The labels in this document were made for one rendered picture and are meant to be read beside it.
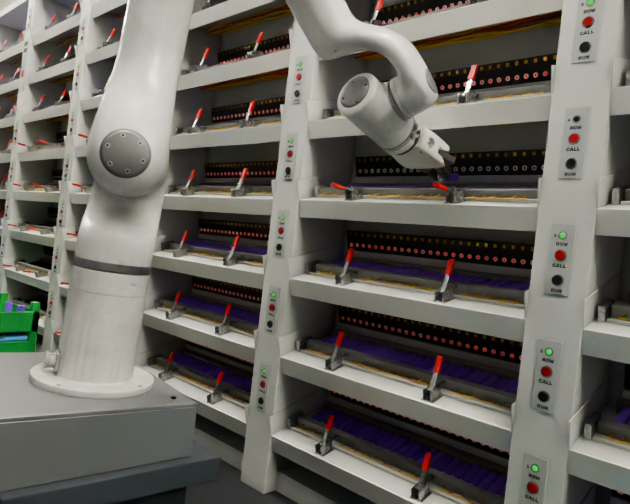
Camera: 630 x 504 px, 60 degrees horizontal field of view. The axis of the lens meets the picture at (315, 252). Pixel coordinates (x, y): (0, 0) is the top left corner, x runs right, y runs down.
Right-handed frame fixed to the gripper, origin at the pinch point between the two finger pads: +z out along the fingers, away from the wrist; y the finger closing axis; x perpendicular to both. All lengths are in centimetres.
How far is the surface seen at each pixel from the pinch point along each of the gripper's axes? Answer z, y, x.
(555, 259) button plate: -1.1, -28.2, 17.6
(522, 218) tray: -2.1, -21.3, 10.8
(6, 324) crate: -37, 92, 60
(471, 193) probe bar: 0.9, -8.3, 4.7
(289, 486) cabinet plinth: 19, 32, 78
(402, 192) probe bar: 0.8, 8.5, 4.7
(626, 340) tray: 2.2, -40.2, 28.8
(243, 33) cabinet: 1, 94, -55
